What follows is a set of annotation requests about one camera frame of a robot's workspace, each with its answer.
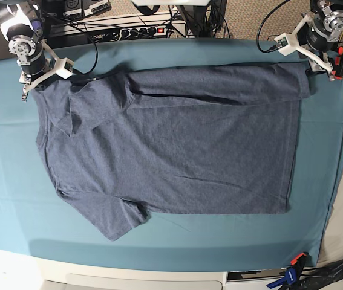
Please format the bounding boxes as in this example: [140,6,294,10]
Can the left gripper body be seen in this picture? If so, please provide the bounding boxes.
[305,26,338,76]

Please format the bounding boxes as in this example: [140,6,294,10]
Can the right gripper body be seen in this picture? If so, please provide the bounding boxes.
[19,53,51,91]

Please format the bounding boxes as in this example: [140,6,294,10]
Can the blue-grey T-shirt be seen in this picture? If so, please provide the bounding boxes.
[33,62,310,241]

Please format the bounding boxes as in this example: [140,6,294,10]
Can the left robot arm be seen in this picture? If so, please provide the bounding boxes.
[304,1,343,80]

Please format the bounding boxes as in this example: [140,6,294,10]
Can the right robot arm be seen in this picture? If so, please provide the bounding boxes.
[0,1,50,94]

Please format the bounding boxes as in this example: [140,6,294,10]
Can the orange black clamp top right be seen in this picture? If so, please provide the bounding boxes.
[333,46,343,80]

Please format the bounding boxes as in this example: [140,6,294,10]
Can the teal table cloth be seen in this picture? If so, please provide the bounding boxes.
[0,38,343,272]

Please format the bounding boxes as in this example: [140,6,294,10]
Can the blue orange clamp bottom right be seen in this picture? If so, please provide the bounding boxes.
[266,252,308,289]

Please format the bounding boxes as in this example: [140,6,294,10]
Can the black plastic bag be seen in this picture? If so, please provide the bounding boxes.
[294,259,343,290]

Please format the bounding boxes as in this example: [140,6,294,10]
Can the black power strip red switch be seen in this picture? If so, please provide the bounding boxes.
[119,26,167,41]

